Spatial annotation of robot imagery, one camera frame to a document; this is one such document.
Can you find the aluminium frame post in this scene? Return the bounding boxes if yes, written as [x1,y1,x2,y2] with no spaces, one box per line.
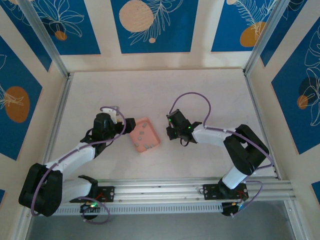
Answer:
[284,199,307,240]
[11,214,35,240]
[243,0,288,75]
[18,0,71,79]

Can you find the black controller board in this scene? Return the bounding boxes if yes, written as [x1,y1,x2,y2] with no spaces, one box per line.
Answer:
[221,201,251,217]
[79,202,101,213]

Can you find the pink plastic tray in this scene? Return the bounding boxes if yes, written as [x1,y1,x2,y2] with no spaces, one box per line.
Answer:
[129,116,161,153]

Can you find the aluminium side rail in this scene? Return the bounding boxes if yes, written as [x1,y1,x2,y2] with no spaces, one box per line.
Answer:
[37,72,75,185]
[243,71,282,180]

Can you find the grey slotted cable duct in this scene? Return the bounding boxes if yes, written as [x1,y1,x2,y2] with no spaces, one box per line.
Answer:
[53,202,224,216]

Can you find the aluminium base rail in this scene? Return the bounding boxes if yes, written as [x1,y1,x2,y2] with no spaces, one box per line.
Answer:
[21,177,293,207]

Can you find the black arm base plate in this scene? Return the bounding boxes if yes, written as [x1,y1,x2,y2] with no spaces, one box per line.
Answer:
[71,186,116,204]
[202,183,249,201]

